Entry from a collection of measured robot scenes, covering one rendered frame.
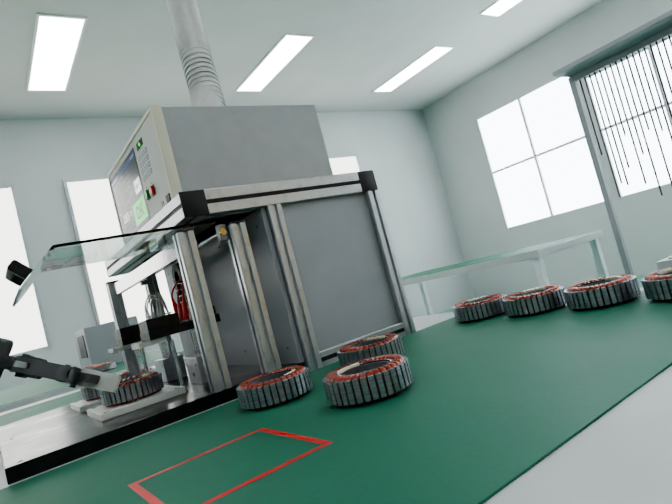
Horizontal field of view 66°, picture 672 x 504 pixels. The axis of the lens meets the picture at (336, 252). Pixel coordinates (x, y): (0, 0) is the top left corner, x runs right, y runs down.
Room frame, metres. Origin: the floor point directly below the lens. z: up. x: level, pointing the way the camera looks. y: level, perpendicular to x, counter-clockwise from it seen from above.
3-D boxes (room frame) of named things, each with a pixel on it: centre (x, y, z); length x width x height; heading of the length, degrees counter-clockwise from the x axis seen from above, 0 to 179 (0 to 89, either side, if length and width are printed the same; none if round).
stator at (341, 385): (0.67, 0.00, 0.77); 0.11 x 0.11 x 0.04
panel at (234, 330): (1.24, 0.31, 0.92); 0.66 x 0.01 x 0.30; 36
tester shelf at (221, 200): (1.27, 0.25, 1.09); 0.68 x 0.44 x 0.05; 36
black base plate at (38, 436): (1.10, 0.50, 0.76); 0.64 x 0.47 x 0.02; 36
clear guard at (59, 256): (0.94, 0.40, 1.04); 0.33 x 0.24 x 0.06; 126
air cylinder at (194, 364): (1.07, 0.32, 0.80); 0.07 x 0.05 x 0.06; 36
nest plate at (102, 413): (0.99, 0.44, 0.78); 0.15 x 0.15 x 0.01; 36
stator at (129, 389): (0.99, 0.44, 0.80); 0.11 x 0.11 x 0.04
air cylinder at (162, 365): (1.27, 0.47, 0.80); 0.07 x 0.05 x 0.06; 36
